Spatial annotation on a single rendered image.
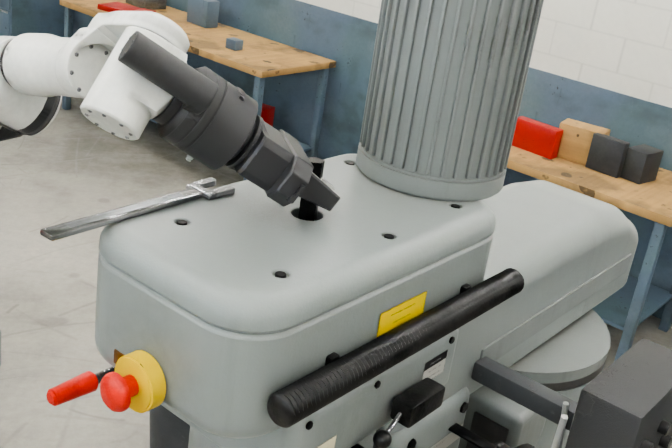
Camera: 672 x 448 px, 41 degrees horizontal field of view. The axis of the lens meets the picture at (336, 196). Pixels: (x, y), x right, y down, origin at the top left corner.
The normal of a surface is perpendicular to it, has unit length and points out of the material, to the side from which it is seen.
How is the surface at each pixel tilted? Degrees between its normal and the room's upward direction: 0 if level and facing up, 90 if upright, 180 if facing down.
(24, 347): 0
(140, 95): 65
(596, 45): 90
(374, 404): 90
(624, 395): 0
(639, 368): 0
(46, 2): 90
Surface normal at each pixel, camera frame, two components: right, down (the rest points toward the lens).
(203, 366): -0.55, 0.23
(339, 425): 0.76, 0.33
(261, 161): 0.25, 0.39
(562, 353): 0.14, -0.92
